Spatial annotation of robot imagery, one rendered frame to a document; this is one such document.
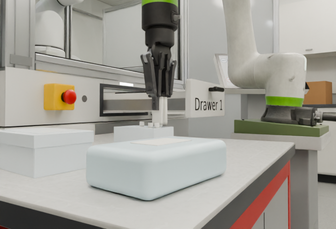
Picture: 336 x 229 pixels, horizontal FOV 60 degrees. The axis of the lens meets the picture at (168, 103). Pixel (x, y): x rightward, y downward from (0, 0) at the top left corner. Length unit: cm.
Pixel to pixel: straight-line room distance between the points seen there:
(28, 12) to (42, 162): 56
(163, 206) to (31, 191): 14
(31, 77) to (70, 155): 46
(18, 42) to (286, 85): 82
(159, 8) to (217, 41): 207
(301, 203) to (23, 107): 86
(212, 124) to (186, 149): 243
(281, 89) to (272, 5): 168
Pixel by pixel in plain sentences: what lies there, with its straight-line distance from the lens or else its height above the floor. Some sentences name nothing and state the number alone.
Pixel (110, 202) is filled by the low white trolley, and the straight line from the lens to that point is 27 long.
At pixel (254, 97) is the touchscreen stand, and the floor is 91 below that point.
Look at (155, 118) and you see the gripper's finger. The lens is 73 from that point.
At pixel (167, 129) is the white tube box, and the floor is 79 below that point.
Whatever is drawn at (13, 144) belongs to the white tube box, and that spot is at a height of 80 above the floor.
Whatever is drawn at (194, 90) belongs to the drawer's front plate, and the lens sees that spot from 84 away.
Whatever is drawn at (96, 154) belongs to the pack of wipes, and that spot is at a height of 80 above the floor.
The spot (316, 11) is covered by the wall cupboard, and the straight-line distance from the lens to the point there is 430.
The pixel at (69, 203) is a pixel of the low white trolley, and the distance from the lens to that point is 28.
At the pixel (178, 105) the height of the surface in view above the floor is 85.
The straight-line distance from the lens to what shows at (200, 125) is 279.
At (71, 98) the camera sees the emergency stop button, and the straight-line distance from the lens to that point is 82.
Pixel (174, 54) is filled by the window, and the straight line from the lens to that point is 150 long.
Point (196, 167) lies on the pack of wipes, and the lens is 31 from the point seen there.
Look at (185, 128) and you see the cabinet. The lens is 155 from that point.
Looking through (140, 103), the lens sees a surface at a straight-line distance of 92.
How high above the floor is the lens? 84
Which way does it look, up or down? 1 degrees up
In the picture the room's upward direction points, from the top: straight up
